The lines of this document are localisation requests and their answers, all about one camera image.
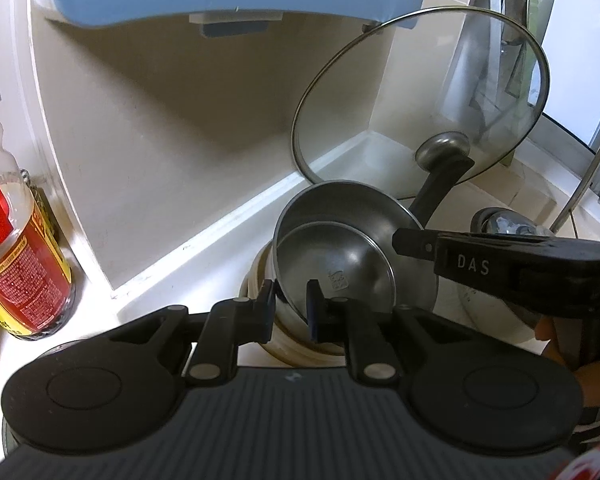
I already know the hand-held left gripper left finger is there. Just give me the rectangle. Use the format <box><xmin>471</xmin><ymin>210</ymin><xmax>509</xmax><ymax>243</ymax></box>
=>
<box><xmin>95</xmin><ymin>280</ymin><xmax>276</xmax><ymax>386</ymax></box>

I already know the metal lid knob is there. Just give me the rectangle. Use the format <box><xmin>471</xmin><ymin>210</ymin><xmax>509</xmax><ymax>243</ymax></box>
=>
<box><xmin>472</xmin><ymin>206</ymin><xmax>554</xmax><ymax>239</ymax></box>

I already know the white ceramic plate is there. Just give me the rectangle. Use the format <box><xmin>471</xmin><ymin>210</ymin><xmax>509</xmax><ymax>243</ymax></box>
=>
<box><xmin>432</xmin><ymin>275</ymin><xmax>551</xmax><ymax>344</ymax></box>

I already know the cream ceramic bowl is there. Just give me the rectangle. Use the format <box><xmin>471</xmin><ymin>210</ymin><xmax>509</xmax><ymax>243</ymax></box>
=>
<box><xmin>239</xmin><ymin>242</ymin><xmax>352</xmax><ymax>369</ymax></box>

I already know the small stainless steel plate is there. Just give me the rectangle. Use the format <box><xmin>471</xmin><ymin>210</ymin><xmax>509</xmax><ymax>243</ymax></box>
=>
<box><xmin>275</xmin><ymin>221</ymin><xmax>399</xmax><ymax>326</ymax></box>

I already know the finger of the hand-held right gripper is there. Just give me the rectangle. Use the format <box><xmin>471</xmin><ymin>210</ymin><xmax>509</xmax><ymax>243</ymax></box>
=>
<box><xmin>392</xmin><ymin>227</ymin><xmax>439</xmax><ymax>261</ymax></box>

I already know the plastic bottle with red handle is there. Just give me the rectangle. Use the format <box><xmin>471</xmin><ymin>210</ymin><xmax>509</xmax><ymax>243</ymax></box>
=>
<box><xmin>0</xmin><ymin>80</ymin><xmax>77</xmax><ymax>342</ymax></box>

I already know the chrome wire rack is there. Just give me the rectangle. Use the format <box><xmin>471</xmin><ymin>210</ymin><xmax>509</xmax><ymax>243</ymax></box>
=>
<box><xmin>550</xmin><ymin>110</ymin><xmax>600</xmax><ymax>241</ymax></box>

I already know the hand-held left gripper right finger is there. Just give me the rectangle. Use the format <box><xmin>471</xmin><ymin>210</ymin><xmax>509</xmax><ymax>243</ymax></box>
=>
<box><xmin>306</xmin><ymin>280</ymin><xmax>491</xmax><ymax>386</ymax></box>

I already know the glass pot lid black handle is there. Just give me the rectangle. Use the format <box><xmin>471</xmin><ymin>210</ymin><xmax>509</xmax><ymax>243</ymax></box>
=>
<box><xmin>290</xmin><ymin>6</ymin><xmax>551</xmax><ymax>227</ymax></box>

